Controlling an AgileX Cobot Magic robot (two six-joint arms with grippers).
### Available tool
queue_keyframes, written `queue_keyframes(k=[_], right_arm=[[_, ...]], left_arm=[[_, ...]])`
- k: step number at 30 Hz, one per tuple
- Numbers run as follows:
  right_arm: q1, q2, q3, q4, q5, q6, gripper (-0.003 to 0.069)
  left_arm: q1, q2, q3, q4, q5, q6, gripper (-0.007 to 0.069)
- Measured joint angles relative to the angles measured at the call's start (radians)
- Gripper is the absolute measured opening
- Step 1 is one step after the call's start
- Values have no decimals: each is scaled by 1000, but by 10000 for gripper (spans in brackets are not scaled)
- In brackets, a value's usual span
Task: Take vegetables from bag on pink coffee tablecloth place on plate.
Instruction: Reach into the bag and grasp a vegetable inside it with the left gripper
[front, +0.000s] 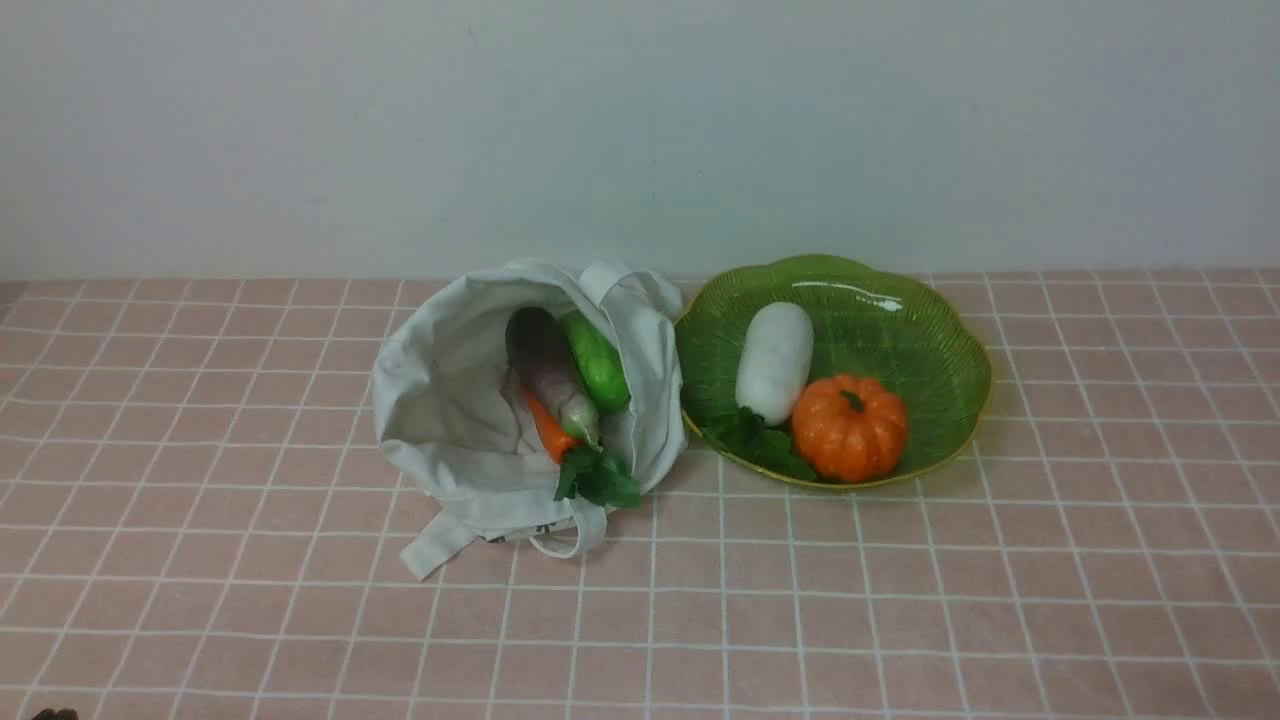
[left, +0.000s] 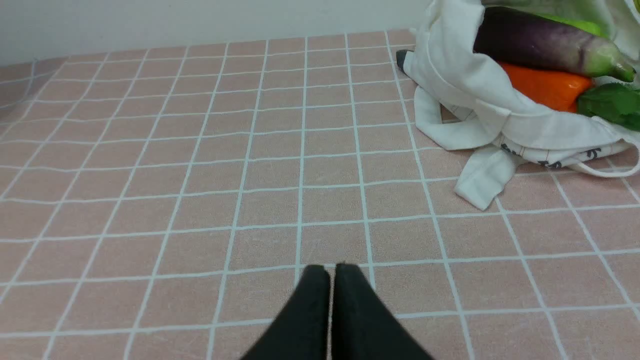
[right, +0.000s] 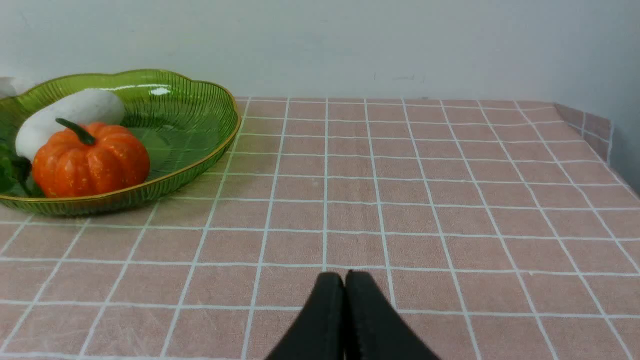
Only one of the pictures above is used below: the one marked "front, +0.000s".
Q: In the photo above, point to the pink checkered tablecloth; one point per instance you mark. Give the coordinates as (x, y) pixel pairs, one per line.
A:
(197, 524)

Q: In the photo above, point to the orange carrot with leaves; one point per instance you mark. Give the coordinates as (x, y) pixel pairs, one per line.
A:
(597, 475)

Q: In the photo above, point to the orange pumpkin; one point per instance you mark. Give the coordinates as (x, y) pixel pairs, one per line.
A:
(850, 428)

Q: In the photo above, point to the white cloth tote bag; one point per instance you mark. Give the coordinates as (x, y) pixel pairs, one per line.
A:
(449, 414)

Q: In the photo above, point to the white radish with leaves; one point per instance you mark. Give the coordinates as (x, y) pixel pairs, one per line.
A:
(773, 370)

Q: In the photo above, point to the green glass scalloped plate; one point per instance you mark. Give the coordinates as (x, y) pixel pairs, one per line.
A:
(883, 325)

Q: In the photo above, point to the purple eggplant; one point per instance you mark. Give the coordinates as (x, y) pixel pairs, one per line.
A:
(539, 352)

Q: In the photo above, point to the green cucumber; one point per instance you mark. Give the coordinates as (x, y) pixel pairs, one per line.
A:
(599, 364)

